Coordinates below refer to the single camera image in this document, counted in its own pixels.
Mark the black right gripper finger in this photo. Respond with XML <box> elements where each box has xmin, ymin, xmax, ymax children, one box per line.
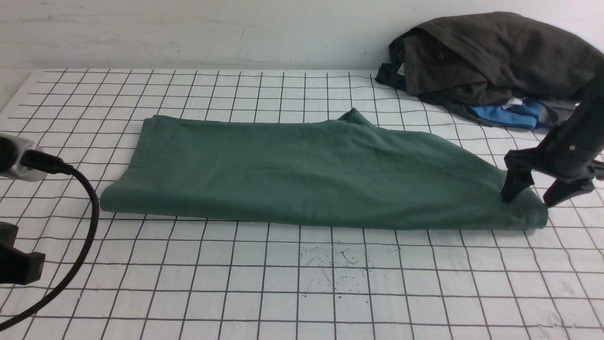
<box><xmin>500</xmin><ymin>168</ymin><xmax>534</xmax><ymax>203</ymax></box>
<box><xmin>543</xmin><ymin>179</ymin><xmax>595</xmax><ymax>207</ymax></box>

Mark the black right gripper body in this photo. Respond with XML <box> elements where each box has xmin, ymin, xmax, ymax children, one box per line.
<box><xmin>504</xmin><ymin>76</ymin><xmax>604</xmax><ymax>182</ymax></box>

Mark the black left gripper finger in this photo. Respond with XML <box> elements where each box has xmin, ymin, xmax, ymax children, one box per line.
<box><xmin>0</xmin><ymin>222</ymin><xmax>46</xmax><ymax>285</ymax></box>

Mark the green long-sleeved shirt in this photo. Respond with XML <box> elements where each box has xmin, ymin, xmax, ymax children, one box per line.
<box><xmin>100</xmin><ymin>109</ymin><xmax>548</xmax><ymax>230</ymax></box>

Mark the blue garment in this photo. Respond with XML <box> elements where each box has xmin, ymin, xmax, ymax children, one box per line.
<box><xmin>468</xmin><ymin>99</ymin><xmax>551</xmax><ymax>130</ymax></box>

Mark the dark grey-brown garment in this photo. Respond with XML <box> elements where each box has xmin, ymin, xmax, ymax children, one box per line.
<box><xmin>403</xmin><ymin>12</ymin><xmax>603</xmax><ymax>105</ymax></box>

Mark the dark green garment under pile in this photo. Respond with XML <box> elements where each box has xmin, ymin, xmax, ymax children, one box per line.
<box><xmin>375</xmin><ymin>34</ymin><xmax>479</xmax><ymax>122</ymax></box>

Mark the left camera cable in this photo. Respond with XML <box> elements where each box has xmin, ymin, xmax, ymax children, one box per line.
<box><xmin>0</xmin><ymin>149</ymin><xmax>101</xmax><ymax>331</ymax></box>

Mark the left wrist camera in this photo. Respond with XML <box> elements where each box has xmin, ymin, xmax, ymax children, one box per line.
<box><xmin>0</xmin><ymin>133</ymin><xmax>47</xmax><ymax>182</ymax></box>

